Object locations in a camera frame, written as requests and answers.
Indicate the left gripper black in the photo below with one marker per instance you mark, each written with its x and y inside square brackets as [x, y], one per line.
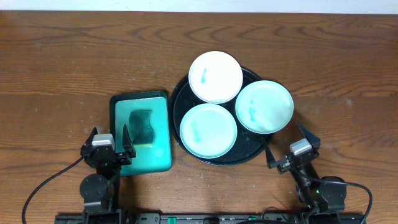
[107, 155]

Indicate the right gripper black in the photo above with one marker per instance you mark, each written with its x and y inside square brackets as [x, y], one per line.
[282, 165]

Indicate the dark green scrub sponge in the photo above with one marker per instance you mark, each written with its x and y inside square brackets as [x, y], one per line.
[142, 132]

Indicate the mint plate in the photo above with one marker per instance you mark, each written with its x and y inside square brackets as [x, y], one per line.
[208, 131]
[264, 107]

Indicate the mint plate front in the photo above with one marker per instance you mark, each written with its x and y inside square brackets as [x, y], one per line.
[208, 131]

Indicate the white plate with green smear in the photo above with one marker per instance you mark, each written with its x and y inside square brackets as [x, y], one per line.
[215, 77]

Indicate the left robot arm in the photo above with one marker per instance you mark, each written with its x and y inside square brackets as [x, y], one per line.
[100, 191]

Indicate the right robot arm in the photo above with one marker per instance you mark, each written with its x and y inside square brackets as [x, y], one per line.
[325, 194]

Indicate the black round tray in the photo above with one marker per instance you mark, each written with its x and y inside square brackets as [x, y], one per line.
[247, 146]

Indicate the green rectangular tray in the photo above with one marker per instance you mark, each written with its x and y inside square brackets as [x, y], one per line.
[158, 157]

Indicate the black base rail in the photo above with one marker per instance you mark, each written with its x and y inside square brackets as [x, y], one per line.
[155, 218]

